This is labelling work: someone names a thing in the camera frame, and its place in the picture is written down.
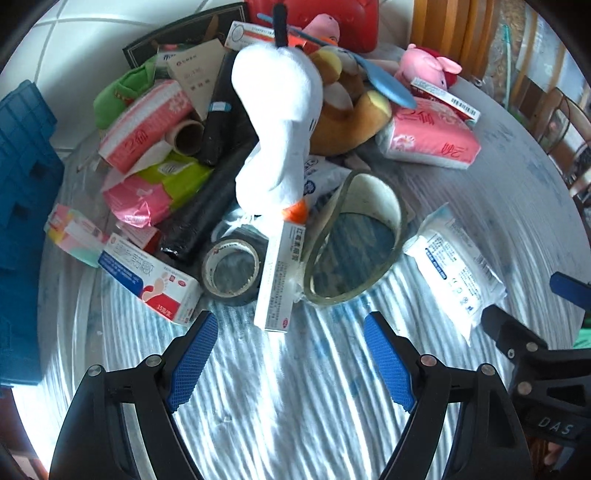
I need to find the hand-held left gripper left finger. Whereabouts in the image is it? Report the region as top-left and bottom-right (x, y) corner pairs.
(48, 310), (220, 480)

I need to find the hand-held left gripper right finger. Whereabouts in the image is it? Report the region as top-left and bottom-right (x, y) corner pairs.
(363, 311), (536, 480)

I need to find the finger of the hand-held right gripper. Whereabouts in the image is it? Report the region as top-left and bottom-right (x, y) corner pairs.
(550, 271), (591, 306)
(481, 305), (550, 370)

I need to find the round striped desktop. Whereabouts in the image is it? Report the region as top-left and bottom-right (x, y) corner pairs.
(39, 76), (588, 480)

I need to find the white sealed mask packet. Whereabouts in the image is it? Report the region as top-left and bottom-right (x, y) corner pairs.
(403, 202), (508, 347)

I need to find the white blue foot-print box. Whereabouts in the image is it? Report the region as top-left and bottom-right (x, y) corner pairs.
(98, 233), (203, 328)

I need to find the black tape roll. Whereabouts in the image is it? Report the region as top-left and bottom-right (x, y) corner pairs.
(201, 238), (269, 306)

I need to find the long white ointment box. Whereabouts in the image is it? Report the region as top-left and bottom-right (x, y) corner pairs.
(253, 220), (309, 332)

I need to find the large clear tape roll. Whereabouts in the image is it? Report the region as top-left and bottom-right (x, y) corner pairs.
(303, 170), (409, 306)

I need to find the small red box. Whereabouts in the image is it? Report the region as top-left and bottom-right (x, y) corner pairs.
(121, 223), (162, 254)

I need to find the black bag roll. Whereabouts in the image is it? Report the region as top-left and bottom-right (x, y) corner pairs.
(159, 138), (259, 265)

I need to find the wooden chair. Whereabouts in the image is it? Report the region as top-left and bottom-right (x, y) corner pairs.
(410, 0), (504, 70)
(510, 74), (591, 199)

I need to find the pastel sticky note block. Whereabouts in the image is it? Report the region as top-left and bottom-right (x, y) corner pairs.
(44, 204), (108, 268)

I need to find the green and pink wipes packet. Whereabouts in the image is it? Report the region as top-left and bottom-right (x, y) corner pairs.
(102, 151), (214, 229)

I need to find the white blue printed packet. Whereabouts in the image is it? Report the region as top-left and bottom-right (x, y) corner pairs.
(302, 156), (354, 208)

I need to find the pink tissue packet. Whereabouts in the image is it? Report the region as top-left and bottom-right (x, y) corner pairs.
(98, 79), (195, 175)
(375, 96), (482, 171)

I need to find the blue plastic crate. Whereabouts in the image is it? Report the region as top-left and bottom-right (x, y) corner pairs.
(0, 79), (65, 387)

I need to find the red and white medicine box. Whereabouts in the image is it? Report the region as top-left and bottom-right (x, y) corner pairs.
(410, 76), (481, 123)

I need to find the cardboard tube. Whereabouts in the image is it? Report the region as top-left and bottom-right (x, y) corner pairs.
(165, 119), (206, 157)

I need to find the black folding umbrella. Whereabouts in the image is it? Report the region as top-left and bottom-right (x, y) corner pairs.
(198, 48), (245, 168)

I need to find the brown plush bear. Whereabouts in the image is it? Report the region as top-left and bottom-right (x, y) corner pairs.
(308, 47), (393, 157)

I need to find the pink plush pig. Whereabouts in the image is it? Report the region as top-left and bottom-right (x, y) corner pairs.
(396, 43), (463, 91)

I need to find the white plush toy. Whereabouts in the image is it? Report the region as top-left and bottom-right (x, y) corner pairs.
(230, 4), (324, 221)

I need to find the blue plastic spoon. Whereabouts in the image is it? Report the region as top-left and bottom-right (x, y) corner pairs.
(257, 13), (418, 110)

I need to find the green plush toy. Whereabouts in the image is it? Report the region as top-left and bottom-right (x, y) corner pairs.
(92, 61), (160, 131)

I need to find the brown cardboard box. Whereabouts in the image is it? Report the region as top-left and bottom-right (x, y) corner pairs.
(165, 39), (228, 121)

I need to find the white and orange medicine box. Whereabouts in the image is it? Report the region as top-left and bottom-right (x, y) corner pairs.
(225, 20), (308, 51)

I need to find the small pink plush toy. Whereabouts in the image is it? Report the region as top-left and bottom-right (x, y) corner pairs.
(302, 14), (341, 45)

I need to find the red case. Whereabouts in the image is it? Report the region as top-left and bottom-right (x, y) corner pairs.
(245, 0), (380, 54)

